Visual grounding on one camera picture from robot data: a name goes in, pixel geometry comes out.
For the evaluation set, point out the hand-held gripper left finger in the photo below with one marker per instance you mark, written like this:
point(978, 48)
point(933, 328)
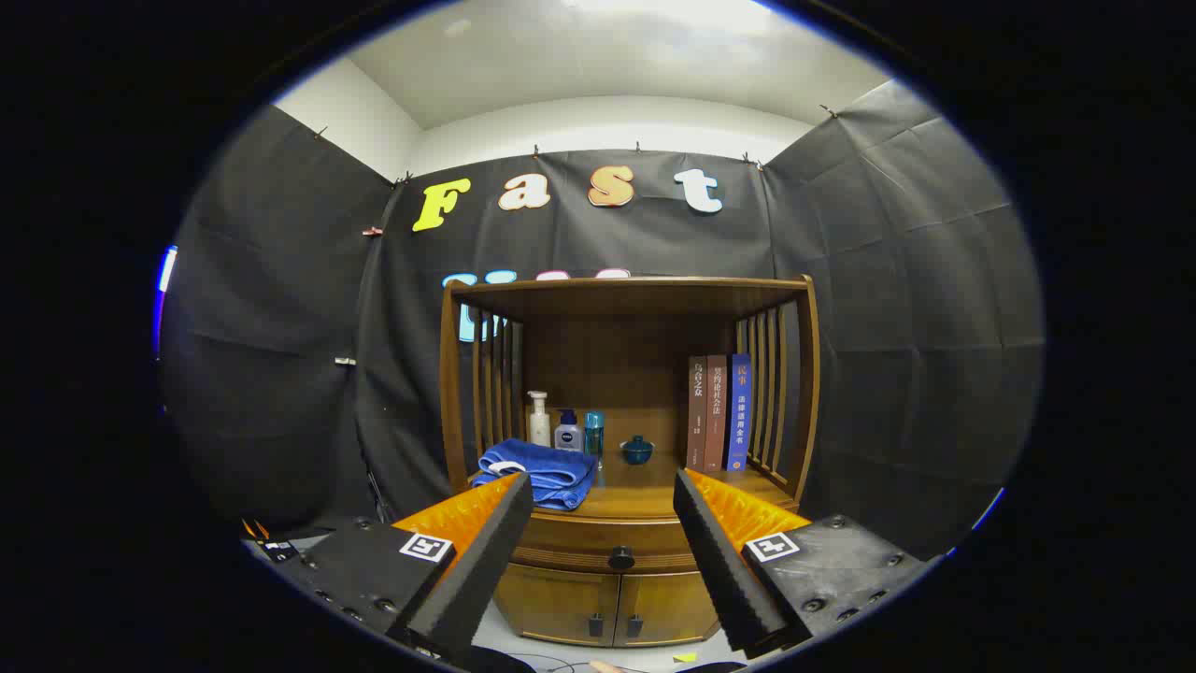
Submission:
point(486, 570)

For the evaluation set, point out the wooden drawer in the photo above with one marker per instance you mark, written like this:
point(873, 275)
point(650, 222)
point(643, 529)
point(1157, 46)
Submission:
point(579, 542)

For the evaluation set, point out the black floor device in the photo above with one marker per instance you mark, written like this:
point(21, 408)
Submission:
point(278, 551)

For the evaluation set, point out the wooden cabinet door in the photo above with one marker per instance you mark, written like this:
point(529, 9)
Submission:
point(668, 608)
point(556, 603)

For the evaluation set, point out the wooden cabinet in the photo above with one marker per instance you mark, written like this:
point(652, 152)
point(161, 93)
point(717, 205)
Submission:
point(617, 355)

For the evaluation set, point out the blue lidded tea bowl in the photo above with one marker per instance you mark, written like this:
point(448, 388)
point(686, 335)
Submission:
point(637, 453)

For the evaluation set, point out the white pump bottle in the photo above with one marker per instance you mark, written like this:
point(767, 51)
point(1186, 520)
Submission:
point(540, 430)

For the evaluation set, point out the wooden countertop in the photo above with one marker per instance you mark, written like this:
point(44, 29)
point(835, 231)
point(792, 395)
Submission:
point(645, 491)

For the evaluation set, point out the blue book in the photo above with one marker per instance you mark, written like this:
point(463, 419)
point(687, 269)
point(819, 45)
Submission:
point(739, 411)

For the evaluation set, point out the reddish brown book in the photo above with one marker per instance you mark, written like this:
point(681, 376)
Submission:
point(716, 411)

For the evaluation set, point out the teal glass bottle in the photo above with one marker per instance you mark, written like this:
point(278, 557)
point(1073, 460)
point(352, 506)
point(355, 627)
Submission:
point(594, 435)

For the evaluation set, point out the white lotion bottle blue cap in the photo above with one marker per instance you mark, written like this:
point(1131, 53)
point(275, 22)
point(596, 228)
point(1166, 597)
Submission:
point(568, 436)

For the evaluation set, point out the blue folded towel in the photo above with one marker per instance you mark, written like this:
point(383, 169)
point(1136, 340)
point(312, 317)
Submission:
point(551, 467)

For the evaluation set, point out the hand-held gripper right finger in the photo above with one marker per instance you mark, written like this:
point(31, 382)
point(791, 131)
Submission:
point(724, 570)

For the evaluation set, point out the dark brown book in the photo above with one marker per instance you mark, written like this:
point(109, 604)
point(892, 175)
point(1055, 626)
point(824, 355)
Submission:
point(697, 411)

